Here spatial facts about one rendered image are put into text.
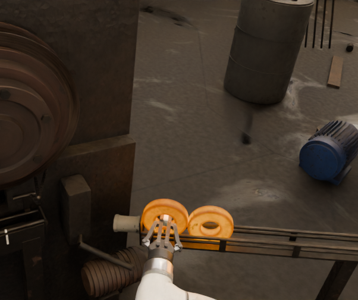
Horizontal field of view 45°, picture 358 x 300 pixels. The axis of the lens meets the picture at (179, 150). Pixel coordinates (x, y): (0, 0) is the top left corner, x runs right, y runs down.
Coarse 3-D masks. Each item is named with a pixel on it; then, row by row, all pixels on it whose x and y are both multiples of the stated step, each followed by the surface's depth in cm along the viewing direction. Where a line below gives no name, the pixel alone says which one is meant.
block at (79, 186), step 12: (60, 180) 141; (72, 180) 141; (84, 180) 142; (60, 192) 144; (72, 192) 137; (84, 192) 138; (72, 204) 138; (84, 204) 141; (72, 216) 141; (84, 216) 144; (72, 228) 144; (84, 228) 147; (72, 240) 148; (84, 240) 152
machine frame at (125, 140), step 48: (0, 0) 108; (48, 0) 114; (96, 0) 121; (96, 48) 129; (96, 96) 139; (96, 144) 147; (48, 192) 144; (96, 192) 156; (48, 240) 157; (96, 240) 171; (0, 288) 158; (48, 288) 172
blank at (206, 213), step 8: (200, 208) 141; (208, 208) 140; (216, 208) 140; (192, 216) 141; (200, 216) 140; (208, 216) 140; (216, 216) 139; (224, 216) 139; (192, 224) 142; (200, 224) 142; (224, 224) 141; (232, 224) 141; (192, 232) 144; (200, 232) 144; (208, 232) 146; (216, 232) 145; (224, 232) 143; (232, 232) 143; (216, 240) 146
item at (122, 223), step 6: (120, 216) 146; (126, 216) 146; (132, 216) 147; (138, 216) 146; (114, 222) 144; (120, 222) 144; (126, 222) 144; (132, 222) 144; (138, 222) 144; (114, 228) 144; (120, 228) 144; (126, 228) 144; (132, 228) 144; (138, 228) 144
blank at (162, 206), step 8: (160, 200) 140; (168, 200) 140; (152, 208) 139; (160, 208) 139; (168, 208) 139; (176, 208) 138; (184, 208) 141; (144, 216) 142; (152, 216) 141; (176, 216) 141; (184, 216) 140; (144, 224) 144; (184, 224) 143
